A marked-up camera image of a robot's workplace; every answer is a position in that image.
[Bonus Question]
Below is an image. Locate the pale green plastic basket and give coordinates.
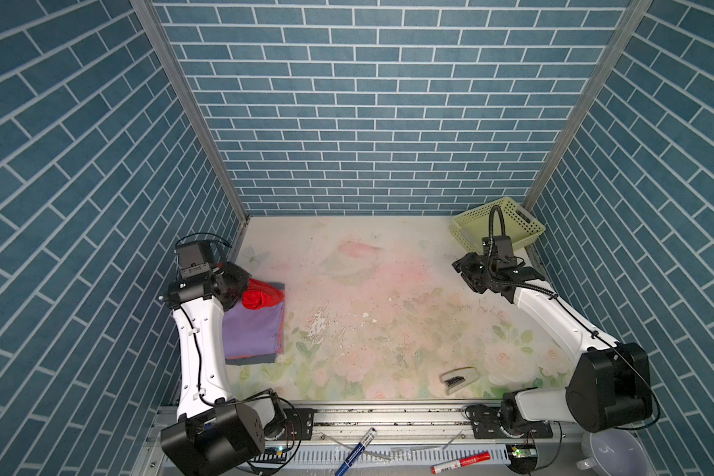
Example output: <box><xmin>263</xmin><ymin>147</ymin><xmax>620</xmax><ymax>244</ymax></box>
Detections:
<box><xmin>449</xmin><ymin>198</ymin><xmax>545</xmax><ymax>254</ymax></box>

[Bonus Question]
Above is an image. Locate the red t-shirt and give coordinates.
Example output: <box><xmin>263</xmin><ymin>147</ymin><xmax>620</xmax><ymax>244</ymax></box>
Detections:
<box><xmin>241</xmin><ymin>279</ymin><xmax>285</xmax><ymax>311</ymax></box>

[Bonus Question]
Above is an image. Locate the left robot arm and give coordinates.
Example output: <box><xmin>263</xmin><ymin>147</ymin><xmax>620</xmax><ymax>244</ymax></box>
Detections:
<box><xmin>160</xmin><ymin>234</ymin><xmax>287</xmax><ymax>475</ymax></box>

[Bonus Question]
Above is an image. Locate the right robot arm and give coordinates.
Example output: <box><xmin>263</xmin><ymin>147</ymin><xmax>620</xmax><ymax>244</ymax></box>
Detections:
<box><xmin>452</xmin><ymin>235</ymin><xmax>662</xmax><ymax>438</ymax></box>

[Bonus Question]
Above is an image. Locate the folded purple t-shirt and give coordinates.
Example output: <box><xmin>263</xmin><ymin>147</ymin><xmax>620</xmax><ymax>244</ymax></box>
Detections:
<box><xmin>222</xmin><ymin>302</ymin><xmax>285</xmax><ymax>365</ymax></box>

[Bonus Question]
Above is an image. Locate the grey stapler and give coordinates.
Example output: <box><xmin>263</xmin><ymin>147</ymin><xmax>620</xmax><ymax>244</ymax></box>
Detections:
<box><xmin>440</xmin><ymin>366</ymin><xmax>480</xmax><ymax>396</ymax></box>

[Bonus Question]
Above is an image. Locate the red marker pen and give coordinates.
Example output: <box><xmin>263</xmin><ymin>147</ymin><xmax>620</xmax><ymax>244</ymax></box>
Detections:
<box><xmin>430</xmin><ymin>451</ymin><xmax>492</xmax><ymax>475</ymax></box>

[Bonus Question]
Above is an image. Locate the blue marker pen centre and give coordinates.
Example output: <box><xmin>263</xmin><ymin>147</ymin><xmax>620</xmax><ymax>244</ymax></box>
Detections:
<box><xmin>334</xmin><ymin>428</ymin><xmax>377</xmax><ymax>476</ymax></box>

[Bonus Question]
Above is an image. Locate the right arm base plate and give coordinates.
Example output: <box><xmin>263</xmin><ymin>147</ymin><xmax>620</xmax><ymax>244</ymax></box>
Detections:
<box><xmin>463</xmin><ymin>405</ymin><xmax>553</xmax><ymax>440</ymax></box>

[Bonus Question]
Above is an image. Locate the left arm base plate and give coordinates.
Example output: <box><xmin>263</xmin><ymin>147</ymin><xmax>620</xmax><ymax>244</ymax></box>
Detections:
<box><xmin>276</xmin><ymin>407</ymin><xmax>315</xmax><ymax>444</ymax></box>

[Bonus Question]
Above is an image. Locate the aluminium frame rail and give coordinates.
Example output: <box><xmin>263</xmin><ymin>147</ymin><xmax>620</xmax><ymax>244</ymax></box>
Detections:
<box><xmin>134</xmin><ymin>400</ymin><xmax>597</xmax><ymax>475</ymax></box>

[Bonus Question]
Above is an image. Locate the right aluminium corner post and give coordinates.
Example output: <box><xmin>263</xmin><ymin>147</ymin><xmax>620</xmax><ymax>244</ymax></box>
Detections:
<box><xmin>522</xmin><ymin>0</ymin><xmax>656</xmax><ymax>210</ymax></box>

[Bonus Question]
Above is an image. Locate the aluminium corner post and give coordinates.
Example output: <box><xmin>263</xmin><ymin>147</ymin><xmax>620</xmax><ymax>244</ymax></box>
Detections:
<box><xmin>131</xmin><ymin>0</ymin><xmax>249</xmax><ymax>227</ymax></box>
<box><xmin>522</xmin><ymin>0</ymin><xmax>656</xmax><ymax>210</ymax></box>

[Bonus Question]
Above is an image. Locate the left aluminium corner post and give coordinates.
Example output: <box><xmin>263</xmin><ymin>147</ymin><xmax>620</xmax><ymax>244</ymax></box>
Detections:
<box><xmin>131</xmin><ymin>0</ymin><xmax>249</xmax><ymax>227</ymax></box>

